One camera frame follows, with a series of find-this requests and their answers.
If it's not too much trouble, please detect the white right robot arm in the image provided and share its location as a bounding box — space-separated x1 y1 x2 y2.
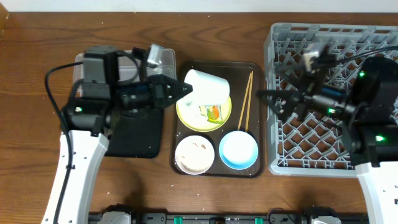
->
257 57 397 223

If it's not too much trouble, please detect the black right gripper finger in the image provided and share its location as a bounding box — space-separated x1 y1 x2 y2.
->
257 67 301 95
257 93 299 123

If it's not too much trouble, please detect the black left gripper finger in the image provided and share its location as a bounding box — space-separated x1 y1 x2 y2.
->
169 96 190 108
169 79 193 95

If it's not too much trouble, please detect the blue bowl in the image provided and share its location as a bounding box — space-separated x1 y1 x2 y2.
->
218 131 259 170

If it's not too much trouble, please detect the crumpled white tissue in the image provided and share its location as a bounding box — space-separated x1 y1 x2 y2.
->
183 105 201 117

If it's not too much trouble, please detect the green snack wrapper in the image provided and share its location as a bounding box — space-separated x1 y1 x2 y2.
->
200 105 223 123

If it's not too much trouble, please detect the dark brown tray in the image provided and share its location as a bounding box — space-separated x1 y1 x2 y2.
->
174 60 266 179

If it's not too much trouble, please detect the pink dirty bowl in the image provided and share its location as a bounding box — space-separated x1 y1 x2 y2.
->
175 135 215 175

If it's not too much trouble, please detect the grey dishwasher rack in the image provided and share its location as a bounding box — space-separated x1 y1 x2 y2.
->
257 23 397 178

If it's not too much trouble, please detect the wooden chopstick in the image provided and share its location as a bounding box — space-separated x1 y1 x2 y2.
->
245 71 254 132
238 71 253 130

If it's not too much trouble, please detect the white cup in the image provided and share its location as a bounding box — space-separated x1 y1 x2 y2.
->
182 69 230 106

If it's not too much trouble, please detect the black bin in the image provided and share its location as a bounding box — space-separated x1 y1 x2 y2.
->
105 109 164 159

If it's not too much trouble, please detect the yellow plate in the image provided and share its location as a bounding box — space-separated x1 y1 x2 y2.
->
176 97 232 132

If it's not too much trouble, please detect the left wooden chopstick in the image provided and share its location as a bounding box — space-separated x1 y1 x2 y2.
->
238 71 253 130

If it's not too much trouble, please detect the right wooden chopstick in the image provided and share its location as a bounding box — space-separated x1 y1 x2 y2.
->
245 71 254 132

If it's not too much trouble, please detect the clear plastic bin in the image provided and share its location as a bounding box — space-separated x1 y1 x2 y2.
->
73 45 177 82

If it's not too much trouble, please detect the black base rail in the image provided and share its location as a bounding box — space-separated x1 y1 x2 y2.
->
88 204 369 224

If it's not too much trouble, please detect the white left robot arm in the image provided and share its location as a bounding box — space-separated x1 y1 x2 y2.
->
43 44 193 223

